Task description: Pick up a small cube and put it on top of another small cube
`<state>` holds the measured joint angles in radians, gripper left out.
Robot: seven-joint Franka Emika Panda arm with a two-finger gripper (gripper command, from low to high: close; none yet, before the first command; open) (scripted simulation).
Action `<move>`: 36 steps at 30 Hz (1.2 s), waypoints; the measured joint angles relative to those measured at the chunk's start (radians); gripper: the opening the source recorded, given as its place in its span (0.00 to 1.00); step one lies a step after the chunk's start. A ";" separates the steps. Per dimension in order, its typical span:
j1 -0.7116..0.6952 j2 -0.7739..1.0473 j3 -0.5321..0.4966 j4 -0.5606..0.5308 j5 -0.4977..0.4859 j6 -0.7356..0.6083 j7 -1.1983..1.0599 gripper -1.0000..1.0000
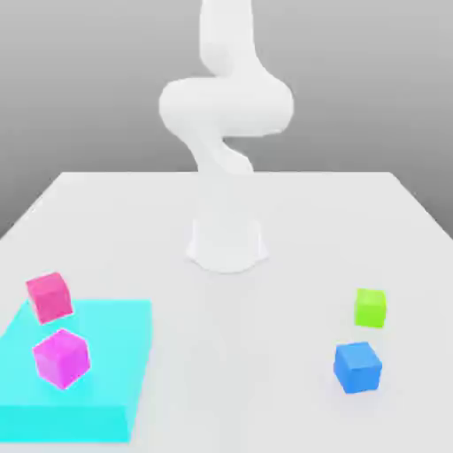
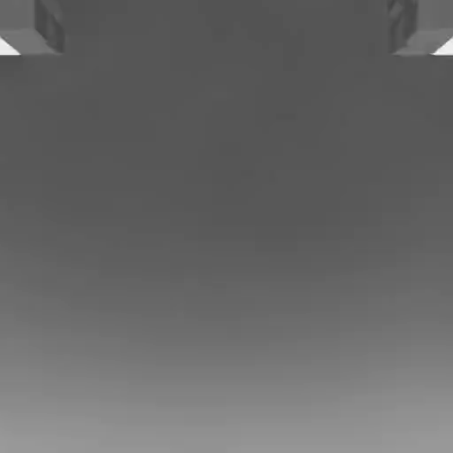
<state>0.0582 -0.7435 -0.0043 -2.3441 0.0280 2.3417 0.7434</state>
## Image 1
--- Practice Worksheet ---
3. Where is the large cyan box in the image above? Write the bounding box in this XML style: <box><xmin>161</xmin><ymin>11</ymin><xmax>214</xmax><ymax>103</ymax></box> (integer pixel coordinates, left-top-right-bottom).
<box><xmin>0</xmin><ymin>297</ymin><xmax>153</xmax><ymax>444</ymax></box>

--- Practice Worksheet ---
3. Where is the small green cube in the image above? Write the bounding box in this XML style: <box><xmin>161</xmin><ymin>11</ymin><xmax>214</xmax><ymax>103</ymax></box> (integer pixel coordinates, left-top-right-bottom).
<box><xmin>353</xmin><ymin>287</ymin><xmax>388</xmax><ymax>329</ymax></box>

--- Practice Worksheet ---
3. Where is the small pink cube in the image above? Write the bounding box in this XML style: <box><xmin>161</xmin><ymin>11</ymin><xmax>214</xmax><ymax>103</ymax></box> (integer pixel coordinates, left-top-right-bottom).
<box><xmin>25</xmin><ymin>271</ymin><xmax>74</xmax><ymax>326</ymax></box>

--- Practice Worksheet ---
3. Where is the small magenta cube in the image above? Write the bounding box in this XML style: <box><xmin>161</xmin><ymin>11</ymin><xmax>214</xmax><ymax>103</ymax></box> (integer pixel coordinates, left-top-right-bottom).
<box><xmin>32</xmin><ymin>327</ymin><xmax>92</xmax><ymax>391</ymax></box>

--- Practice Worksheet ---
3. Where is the small blue cube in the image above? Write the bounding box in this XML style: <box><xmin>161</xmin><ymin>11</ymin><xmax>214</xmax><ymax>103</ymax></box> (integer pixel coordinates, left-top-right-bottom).
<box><xmin>333</xmin><ymin>341</ymin><xmax>384</xmax><ymax>395</ymax></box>

